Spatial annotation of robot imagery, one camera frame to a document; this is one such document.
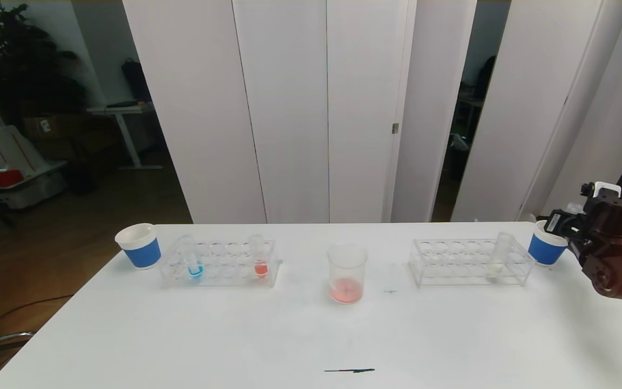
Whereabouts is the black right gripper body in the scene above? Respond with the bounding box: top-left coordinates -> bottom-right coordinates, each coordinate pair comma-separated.
543,209 -> 586,243

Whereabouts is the test tube with blue pigment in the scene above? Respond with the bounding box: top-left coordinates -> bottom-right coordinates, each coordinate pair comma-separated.
180,234 -> 205,279

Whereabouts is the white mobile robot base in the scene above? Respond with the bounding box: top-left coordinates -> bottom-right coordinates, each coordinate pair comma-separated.
0,48 -> 69,211

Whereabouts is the test tube with white pigment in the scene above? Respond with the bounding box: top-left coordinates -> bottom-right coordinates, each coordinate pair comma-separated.
486,232 -> 513,281

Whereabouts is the clear acrylic test tube rack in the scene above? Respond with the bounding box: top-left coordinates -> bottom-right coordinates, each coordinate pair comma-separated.
408,238 -> 536,287
160,238 -> 279,288

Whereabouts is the clear glass beaker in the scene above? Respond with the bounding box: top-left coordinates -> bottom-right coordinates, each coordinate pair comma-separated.
327,243 -> 368,304

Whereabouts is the test tube with red pigment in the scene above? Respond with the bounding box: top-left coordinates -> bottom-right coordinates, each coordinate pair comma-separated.
249,233 -> 269,278

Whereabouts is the blue and white paper cup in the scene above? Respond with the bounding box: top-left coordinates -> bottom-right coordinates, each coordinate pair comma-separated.
528,220 -> 569,266
115,223 -> 162,270

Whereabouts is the white folding partition panel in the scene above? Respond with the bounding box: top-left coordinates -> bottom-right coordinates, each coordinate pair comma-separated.
540,0 -> 622,221
450,0 -> 622,222
123,0 -> 417,224
391,0 -> 478,223

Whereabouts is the black bag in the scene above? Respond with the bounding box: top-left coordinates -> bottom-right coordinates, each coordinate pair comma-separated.
121,59 -> 153,103

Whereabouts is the white standing desk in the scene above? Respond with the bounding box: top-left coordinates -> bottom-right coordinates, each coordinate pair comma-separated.
87,104 -> 164,172

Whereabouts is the brown cardboard box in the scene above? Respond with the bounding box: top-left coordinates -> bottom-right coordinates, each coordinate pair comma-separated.
23,115 -> 74,141

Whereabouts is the dark green potted plant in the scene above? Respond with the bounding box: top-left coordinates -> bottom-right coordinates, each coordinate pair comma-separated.
0,0 -> 87,129

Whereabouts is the metal chair leg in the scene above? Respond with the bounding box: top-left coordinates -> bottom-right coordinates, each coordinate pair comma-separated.
0,332 -> 36,357

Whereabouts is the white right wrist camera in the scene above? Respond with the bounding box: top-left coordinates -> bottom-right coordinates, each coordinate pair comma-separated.
593,182 -> 622,199

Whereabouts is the black floor cable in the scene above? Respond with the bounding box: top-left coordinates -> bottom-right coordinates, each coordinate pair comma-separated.
0,296 -> 74,346

